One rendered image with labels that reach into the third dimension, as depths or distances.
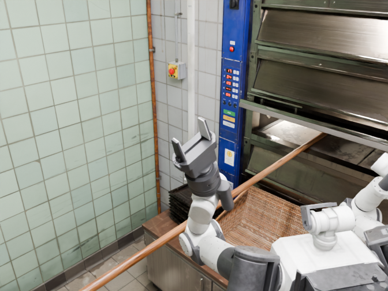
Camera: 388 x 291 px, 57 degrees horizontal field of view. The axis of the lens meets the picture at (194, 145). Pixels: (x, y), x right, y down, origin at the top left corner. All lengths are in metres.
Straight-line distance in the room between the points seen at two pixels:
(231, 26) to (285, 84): 0.44
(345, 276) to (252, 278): 0.23
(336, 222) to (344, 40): 0.99
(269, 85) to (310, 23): 0.38
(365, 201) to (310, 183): 0.76
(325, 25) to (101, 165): 1.70
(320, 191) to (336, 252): 1.03
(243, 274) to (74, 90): 1.71
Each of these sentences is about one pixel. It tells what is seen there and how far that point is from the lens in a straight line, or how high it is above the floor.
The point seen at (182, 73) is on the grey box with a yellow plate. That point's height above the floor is 1.45.
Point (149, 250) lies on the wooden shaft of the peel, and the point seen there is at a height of 1.20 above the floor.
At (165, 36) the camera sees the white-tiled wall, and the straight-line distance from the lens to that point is 2.51.
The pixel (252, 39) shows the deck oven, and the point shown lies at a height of 1.72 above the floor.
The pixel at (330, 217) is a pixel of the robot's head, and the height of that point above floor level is 1.50.
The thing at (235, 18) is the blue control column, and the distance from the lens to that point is 2.05.
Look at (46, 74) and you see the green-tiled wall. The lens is 2.26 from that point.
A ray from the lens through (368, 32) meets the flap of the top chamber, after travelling 1.77.
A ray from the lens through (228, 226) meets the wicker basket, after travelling 2.26.
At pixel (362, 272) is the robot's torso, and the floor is 1.40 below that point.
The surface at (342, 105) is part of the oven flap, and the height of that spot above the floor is 1.49.
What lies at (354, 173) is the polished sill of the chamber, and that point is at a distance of 1.94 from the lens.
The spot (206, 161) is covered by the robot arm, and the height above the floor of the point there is 1.65.
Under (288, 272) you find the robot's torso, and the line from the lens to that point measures 1.00.
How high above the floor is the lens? 2.07
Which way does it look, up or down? 27 degrees down
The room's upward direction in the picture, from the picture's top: straight up
